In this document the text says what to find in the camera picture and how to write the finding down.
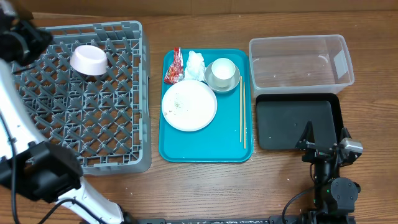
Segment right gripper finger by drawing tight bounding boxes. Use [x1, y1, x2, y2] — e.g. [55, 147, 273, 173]
[339, 127, 352, 145]
[295, 121, 315, 149]

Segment small pink bowl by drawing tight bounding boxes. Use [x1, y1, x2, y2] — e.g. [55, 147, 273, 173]
[70, 45, 108, 76]

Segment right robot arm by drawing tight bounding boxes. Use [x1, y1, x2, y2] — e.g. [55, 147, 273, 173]
[295, 121, 363, 223]

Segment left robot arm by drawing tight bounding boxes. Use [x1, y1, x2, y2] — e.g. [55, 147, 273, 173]
[1, 1, 137, 223]

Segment black plastic tray bin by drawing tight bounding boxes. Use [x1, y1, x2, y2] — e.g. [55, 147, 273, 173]
[256, 93, 344, 151]

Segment clear plastic bin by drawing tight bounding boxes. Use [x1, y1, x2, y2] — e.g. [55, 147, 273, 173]
[249, 34, 354, 98]

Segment right wooden chopstick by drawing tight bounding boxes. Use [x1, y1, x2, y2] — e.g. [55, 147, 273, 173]
[242, 82, 247, 149]

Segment wooden chopstick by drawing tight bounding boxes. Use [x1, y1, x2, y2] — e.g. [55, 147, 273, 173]
[242, 82, 247, 149]
[239, 76, 243, 142]

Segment teal serving tray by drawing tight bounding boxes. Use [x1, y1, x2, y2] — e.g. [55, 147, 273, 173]
[159, 49, 254, 163]

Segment left wooden chopstick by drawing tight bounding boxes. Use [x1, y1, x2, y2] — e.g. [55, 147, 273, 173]
[239, 76, 243, 142]

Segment white paper cup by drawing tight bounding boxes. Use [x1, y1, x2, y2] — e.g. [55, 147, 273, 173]
[211, 58, 236, 88]

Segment grey metal saucer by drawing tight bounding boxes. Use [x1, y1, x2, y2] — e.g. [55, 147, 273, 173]
[205, 62, 241, 93]

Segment large white plate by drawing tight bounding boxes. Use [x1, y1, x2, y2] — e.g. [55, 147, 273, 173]
[161, 80, 218, 132]

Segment crumpled white tissue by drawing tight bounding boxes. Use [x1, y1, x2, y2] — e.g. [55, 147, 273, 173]
[184, 50, 205, 82]

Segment rice leftovers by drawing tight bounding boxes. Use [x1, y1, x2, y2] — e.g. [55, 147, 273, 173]
[165, 99, 184, 114]

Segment red snack wrapper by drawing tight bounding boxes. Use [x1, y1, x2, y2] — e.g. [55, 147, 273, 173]
[164, 47, 184, 85]

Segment grey plastic dish rack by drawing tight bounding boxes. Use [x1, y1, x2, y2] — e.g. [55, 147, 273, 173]
[11, 21, 152, 175]

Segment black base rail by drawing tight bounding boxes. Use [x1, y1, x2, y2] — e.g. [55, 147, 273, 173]
[133, 216, 356, 224]

